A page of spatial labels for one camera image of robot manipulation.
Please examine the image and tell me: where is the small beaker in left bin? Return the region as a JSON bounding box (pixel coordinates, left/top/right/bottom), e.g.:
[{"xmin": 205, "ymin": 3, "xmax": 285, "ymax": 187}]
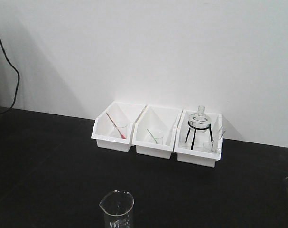
[{"xmin": 116, "ymin": 121, "xmax": 128, "ymax": 138}]

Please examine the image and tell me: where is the black hanging cable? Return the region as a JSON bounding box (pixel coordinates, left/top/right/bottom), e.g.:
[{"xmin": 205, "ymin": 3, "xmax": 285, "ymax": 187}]
[{"xmin": 0, "ymin": 20, "xmax": 20, "ymax": 114}]

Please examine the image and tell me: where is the black metal tripod stand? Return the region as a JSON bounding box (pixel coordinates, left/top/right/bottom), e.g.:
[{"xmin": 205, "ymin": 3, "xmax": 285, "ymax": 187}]
[{"xmin": 185, "ymin": 121, "xmax": 213, "ymax": 150}]

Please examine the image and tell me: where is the white right storage bin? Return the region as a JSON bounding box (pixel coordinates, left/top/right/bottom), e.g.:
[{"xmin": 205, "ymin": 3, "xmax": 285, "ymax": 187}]
[{"xmin": 174, "ymin": 110, "xmax": 223, "ymax": 168}]

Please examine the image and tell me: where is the white storage bin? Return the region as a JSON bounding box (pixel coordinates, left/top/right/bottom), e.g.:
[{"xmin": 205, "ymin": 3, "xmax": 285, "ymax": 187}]
[
  {"xmin": 132, "ymin": 105, "xmax": 182, "ymax": 159},
  {"xmin": 174, "ymin": 110, "xmax": 223, "ymax": 168},
  {"xmin": 91, "ymin": 101, "xmax": 146, "ymax": 152}
]

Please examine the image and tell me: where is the red-tipped glass rod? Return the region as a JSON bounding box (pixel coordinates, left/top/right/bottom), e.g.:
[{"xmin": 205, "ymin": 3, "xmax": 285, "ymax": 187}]
[{"xmin": 106, "ymin": 113, "xmax": 126, "ymax": 139}]

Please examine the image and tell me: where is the small beaker in bin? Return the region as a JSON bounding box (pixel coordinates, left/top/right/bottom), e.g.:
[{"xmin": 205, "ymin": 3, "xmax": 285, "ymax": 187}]
[
  {"xmin": 202, "ymin": 142, "xmax": 213, "ymax": 152},
  {"xmin": 116, "ymin": 121, "xmax": 128, "ymax": 138},
  {"xmin": 151, "ymin": 130, "xmax": 163, "ymax": 145}
]

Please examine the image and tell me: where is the white left storage bin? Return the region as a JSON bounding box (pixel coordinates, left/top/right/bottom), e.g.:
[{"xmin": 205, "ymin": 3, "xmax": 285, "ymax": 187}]
[{"xmin": 91, "ymin": 101, "xmax": 146, "ymax": 152}]

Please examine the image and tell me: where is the small beaker in right bin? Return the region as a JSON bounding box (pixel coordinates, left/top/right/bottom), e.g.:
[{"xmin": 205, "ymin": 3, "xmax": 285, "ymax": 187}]
[{"xmin": 202, "ymin": 142, "xmax": 213, "ymax": 152}]

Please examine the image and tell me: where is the large foreground glass beaker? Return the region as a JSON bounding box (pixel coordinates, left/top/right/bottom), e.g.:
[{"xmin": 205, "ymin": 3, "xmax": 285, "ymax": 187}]
[{"xmin": 99, "ymin": 190, "xmax": 134, "ymax": 228}]

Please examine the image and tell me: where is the clear glass alcohol lamp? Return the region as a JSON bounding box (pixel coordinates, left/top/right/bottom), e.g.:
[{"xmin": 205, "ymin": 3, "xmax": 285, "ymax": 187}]
[{"xmin": 188, "ymin": 106, "xmax": 211, "ymax": 133}]

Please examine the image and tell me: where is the white middle storage bin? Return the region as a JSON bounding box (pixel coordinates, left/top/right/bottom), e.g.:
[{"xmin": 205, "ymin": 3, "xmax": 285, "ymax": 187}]
[{"xmin": 132, "ymin": 105, "xmax": 182, "ymax": 159}]

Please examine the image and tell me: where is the small beaker in middle bin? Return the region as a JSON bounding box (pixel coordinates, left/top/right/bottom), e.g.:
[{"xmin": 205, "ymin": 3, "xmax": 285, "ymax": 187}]
[{"xmin": 151, "ymin": 130, "xmax": 163, "ymax": 145}]

